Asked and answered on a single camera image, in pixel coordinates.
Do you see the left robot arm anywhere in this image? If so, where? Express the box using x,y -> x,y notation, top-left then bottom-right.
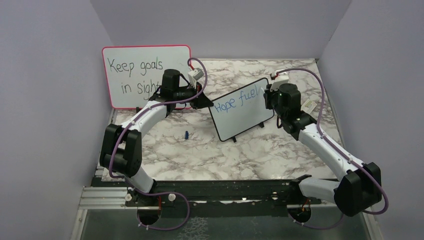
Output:
99,68 -> 213,206

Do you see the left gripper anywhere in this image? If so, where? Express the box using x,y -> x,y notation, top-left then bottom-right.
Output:
174,81 -> 214,110

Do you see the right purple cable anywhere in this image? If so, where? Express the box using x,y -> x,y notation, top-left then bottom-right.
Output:
270,67 -> 390,230

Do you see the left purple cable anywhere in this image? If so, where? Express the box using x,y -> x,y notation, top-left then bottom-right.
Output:
107,57 -> 209,232

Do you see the pink framed whiteboard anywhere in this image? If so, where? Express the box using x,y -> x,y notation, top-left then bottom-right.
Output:
101,44 -> 192,109

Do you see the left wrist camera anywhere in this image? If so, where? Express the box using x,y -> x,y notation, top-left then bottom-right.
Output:
187,68 -> 204,86

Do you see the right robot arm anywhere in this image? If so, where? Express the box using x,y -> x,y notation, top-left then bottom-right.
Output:
263,83 -> 385,217

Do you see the black framed whiteboard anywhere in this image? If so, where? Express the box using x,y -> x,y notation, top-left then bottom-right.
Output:
208,77 -> 275,142

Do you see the white green eraser box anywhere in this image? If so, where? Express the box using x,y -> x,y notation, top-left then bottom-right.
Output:
301,99 -> 318,114

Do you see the purple cable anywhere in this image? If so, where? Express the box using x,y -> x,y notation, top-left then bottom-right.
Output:
107,57 -> 209,232
270,67 -> 390,230

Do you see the black metal base rail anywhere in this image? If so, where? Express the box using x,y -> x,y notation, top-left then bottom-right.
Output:
78,173 -> 382,218

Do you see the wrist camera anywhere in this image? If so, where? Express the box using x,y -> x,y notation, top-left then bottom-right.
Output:
187,68 -> 204,86
269,72 -> 289,92

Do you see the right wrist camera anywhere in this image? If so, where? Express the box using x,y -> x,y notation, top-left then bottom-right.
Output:
269,72 -> 289,92

